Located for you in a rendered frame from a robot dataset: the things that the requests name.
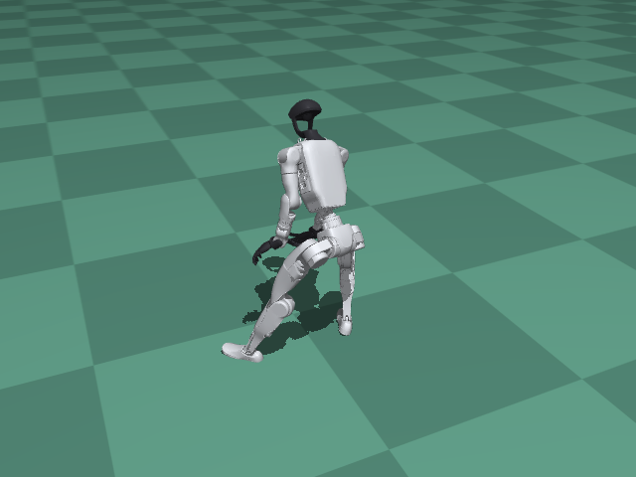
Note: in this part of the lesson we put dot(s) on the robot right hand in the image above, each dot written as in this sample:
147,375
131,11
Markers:
300,238

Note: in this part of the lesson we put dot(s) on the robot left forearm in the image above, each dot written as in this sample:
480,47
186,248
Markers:
286,218

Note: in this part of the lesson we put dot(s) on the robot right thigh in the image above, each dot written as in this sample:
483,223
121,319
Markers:
345,260

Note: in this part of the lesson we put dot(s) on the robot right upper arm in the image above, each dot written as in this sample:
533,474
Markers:
344,154

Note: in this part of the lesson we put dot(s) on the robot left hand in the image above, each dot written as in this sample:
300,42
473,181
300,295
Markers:
275,244

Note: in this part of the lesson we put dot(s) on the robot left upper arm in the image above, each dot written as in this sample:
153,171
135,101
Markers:
287,159

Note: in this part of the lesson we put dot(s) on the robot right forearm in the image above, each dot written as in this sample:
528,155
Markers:
317,225

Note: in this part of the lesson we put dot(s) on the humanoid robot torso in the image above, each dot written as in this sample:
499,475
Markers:
323,188

